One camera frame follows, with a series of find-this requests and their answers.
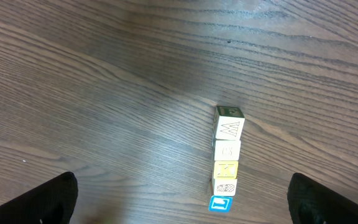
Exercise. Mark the white block blue letter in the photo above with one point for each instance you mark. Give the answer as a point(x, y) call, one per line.
point(220, 204)

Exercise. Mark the white picture block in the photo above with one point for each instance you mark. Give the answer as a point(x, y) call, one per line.
point(228, 123)

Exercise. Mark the white block yellow sides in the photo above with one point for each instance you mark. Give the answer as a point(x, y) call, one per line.
point(224, 187)

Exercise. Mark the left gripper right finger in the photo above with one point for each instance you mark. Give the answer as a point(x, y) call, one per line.
point(310, 202)

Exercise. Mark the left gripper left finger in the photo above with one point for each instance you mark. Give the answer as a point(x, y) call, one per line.
point(52, 202)

